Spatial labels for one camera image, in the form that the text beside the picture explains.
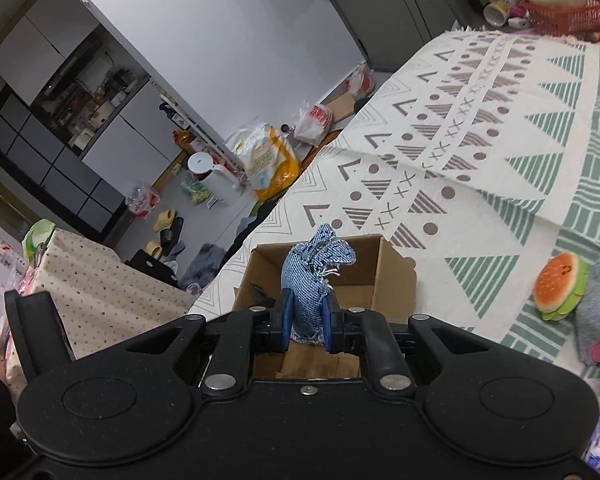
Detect plush hamburger toy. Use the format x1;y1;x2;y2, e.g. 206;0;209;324
532;252;588;322

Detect brown cardboard box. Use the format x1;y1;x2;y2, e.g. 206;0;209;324
233;234;417;379

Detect polka dot beige cloth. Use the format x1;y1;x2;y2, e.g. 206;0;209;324
5;227;197;401

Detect white electric kettle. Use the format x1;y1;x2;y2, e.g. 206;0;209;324
187;152;242;205

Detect yellow white large bag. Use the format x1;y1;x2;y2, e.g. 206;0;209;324
227;122;300;202

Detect yellow slippers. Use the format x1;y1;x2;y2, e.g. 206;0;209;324
145;209;184;259

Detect white red plastic bag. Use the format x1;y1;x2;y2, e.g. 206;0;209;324
294;102;332;146

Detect water bottle pack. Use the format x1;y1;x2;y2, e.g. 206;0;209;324
125;184;160;218

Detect patterned cream green blanket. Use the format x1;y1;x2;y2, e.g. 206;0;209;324
193;32;600;378

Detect red plastic basket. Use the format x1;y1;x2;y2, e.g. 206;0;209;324
520;0;600;37

